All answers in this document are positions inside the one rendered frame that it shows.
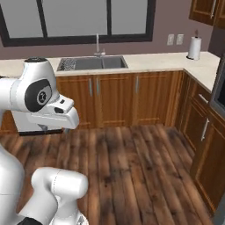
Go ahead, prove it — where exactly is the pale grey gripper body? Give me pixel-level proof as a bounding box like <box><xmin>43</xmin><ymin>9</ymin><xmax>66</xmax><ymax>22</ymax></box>
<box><xmin>28</xmin><ymin>106</ymin><xmax>80</xmax><ymax>130</ymax></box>

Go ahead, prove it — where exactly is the wooden cupboard door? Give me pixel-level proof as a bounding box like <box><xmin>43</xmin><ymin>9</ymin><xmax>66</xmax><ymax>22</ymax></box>
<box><xmin>55</xmin><ymin>75</ymin><xmax>96</xmax><ymax>129</ymax></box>
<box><xmin>133</xmin><ymin>71</ymin><xmax>178</xmax><ymax>127</ymax></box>
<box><xmin>189</xmin><ymin>115</ymin><xmax>225</xmax><ymax>215</ymax></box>
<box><xmin>94</xmin><ymin>74</ymin><xmax>134</xmax><ymax>127</ymax></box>
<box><xmin>178</xmin><ymin>98</ymin><xmax>211</xmax><ymax>154</ymax></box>

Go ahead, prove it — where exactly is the grey steel sink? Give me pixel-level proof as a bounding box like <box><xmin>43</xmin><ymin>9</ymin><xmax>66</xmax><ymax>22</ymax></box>
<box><xmin>56</xmin><ymin>54</ymin><xmax>129</xmax><ymax>72</ymax></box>

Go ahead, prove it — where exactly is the silver tap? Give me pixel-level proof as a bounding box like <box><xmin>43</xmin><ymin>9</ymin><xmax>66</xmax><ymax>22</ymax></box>
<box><xmin>93</xmin><ymin>33</ymin><xmax>106</xmax><ymax>58</ymax></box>

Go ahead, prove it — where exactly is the black framed window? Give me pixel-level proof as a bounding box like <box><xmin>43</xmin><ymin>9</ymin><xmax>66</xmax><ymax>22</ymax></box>
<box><xmin>0</xmin><ymin>0</ymin><xmax>156</xmax><ymax>48</ymax></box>

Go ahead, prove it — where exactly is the wooden drawer front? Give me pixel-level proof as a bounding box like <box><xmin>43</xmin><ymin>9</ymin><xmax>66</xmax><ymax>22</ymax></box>
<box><xmin>189</xmin><ymin>83</ymin><xmax>213</xmax><ymax>113</ymax></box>

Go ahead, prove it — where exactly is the white paper towel roll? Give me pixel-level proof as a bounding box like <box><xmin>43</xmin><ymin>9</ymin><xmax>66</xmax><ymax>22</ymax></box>
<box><xmin>186</xmin><ymin>30</ymin><xmax>203</xmax><ymax>62</ymax></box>

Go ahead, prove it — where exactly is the stainless steel oven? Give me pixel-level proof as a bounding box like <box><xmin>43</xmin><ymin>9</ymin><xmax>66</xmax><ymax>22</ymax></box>
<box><xmin>208</xmin><ymin>54</ymin><xmax>225</xmax><ymax>119</ymax></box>

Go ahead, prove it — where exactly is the white wall socket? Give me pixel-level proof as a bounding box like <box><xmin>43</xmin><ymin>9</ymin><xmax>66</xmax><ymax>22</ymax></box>
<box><xmin>176</xmin><ymin>33</ymin><xmax>185</xmax><ymax>46</ymax></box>
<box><xmin>166</xmin><ymin>33</ymin><xmax>175</xmax><ymax>47</ymax></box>

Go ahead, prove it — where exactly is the silver drawer handle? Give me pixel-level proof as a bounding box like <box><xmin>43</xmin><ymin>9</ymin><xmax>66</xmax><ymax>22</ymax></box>
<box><xmin>198</xmin><ymin>93</ymin><xmax>210</xmax><ymax>105</ymax></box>

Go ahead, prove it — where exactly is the wooden wall cupboard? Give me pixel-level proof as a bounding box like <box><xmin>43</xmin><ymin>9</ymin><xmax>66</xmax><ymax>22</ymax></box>
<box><xmin>188</xmin><ymin>0</ymin><xmax>225</xmax><ymax>30</ymax></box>

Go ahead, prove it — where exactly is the silver wall cupboard handle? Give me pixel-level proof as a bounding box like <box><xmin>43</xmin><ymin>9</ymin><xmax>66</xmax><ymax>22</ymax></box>
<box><xmin>210</xmin><ymin>0</ymin><xmax>217</xmax><ymax>19</ymax></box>

